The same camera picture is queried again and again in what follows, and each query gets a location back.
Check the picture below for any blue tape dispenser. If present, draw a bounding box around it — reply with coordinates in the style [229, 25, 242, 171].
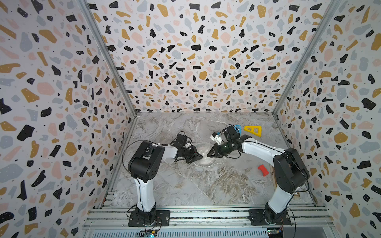
[235, 125, 242, 135]

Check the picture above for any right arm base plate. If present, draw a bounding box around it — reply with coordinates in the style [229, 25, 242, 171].
[248, 209, 292, 226]

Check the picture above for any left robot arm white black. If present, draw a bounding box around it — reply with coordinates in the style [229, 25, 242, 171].
[126, 134, 203, 224]

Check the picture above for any white vent grille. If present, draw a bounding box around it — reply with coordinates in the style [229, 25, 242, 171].
[90, 228, 269, 238]

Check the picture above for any yellow triangular plastic piece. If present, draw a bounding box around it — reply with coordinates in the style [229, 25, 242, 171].
[244, 126, 262, 137]

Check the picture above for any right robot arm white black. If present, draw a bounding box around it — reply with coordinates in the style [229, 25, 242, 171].
[207, 125, 310, 225]

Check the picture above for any aluminium rail frame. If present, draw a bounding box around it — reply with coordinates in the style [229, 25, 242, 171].
[80, 205, 339, 238]

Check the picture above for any small red object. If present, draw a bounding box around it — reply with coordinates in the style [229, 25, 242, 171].
[258, 165, 269, 177]

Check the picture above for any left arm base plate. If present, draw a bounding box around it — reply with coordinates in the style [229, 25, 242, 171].
[128, 210, 171, 227]

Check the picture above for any wooden checkerboard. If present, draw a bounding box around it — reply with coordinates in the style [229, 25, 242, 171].
[273, 173, 300, 194]

